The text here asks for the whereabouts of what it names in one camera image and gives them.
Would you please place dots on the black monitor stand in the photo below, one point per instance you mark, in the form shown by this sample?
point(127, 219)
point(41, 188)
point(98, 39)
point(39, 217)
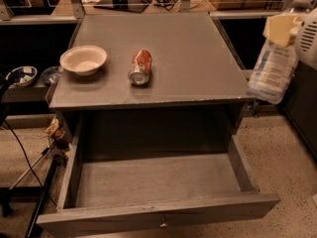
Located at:
point(132, 6)

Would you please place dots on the open grey top drawer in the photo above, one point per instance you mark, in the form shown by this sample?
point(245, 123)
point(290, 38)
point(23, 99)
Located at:
point(124, 176)

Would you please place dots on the dark blue small bowl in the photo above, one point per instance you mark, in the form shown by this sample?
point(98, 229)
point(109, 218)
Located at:
point(51, 75)

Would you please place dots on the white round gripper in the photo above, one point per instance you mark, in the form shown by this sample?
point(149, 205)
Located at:
point(306, 37)

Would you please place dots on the small bowl with items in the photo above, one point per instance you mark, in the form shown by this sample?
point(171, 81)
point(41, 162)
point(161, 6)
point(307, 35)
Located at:
point(22, 75)

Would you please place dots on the clear blue-labelled plastic bottle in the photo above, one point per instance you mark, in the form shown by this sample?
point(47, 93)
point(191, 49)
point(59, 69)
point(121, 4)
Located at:
point(275, 65)

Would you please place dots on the black tripod stand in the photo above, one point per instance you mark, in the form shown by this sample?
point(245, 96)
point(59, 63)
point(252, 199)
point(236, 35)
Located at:
point(37, 194)

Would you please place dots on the red soda can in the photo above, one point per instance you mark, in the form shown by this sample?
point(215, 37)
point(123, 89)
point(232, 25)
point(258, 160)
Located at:
point(141, 68)

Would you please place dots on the crumpled snack wrapper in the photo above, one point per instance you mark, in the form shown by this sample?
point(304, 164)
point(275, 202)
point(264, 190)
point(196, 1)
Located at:
point(56, 132)

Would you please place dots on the grey drawer cabinet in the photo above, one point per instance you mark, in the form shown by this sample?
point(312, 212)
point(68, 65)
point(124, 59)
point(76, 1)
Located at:
point(170, 85)

